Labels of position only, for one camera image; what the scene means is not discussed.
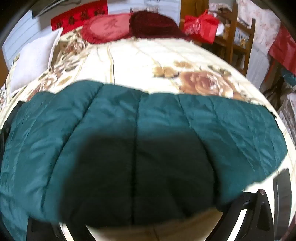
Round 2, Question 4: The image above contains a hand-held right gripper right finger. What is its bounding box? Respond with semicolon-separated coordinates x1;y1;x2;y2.
228;189;281;241

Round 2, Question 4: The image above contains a red shopping bag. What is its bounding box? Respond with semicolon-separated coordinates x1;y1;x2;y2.
181;9;220;44

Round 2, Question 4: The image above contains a floral curtain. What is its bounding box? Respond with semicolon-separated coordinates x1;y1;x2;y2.
236;0;281;48

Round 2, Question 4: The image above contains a red heart-shaped cushion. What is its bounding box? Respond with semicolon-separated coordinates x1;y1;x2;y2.
80;13;132;44

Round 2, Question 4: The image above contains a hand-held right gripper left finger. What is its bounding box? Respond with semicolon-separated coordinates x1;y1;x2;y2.
26;209;68;241

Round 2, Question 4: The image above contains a dark red fluffy cushion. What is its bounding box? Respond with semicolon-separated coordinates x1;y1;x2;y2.
129;11;191;42

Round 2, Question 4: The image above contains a red paper banner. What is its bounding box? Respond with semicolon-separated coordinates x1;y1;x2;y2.
50;0;109;35

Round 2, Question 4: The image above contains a wooden chair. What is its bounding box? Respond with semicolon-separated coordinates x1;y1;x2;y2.
214;2;257;77

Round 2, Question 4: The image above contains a dark framed picture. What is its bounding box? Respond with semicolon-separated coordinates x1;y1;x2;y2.
32;0;79;19

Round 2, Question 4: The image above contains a white pillow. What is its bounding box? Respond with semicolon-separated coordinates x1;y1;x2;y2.
10;28;64;93

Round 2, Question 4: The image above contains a white headboard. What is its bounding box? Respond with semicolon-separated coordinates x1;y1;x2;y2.
2;0;183;70

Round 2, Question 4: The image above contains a dark green padded jacket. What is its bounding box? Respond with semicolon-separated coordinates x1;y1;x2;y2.
0;80;288;241

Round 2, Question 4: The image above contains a red hanging cloth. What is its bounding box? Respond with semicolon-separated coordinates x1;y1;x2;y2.
268;25;296;76

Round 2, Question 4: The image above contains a floral checked bed sheet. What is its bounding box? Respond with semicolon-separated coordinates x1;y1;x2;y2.
0;25;294;241

